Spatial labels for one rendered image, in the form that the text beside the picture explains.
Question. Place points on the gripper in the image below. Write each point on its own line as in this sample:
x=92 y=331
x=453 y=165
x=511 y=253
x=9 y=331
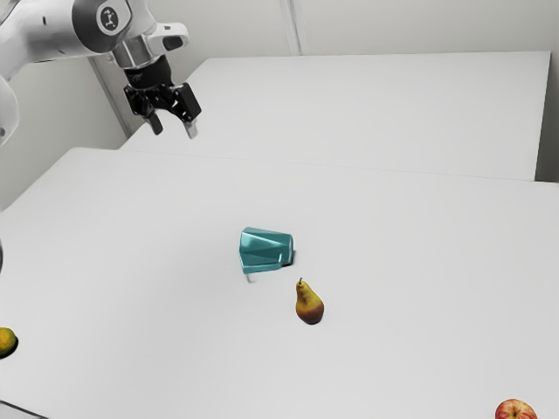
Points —
x=146 y=78

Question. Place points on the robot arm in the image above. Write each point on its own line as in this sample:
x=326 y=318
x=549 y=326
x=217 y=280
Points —
x=48 y=30

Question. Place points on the teal faceted mug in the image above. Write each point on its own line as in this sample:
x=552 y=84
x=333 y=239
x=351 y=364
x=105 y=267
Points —
x=262 y=251

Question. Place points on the yellow-brown pear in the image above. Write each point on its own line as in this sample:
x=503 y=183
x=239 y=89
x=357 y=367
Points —
x=308 y=305

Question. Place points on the yellow-green round fruit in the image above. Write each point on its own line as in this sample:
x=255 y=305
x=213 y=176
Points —
x=5 y=342

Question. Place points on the red-yellow apple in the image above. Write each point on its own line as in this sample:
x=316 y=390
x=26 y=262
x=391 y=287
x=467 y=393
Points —
x=515 y=410

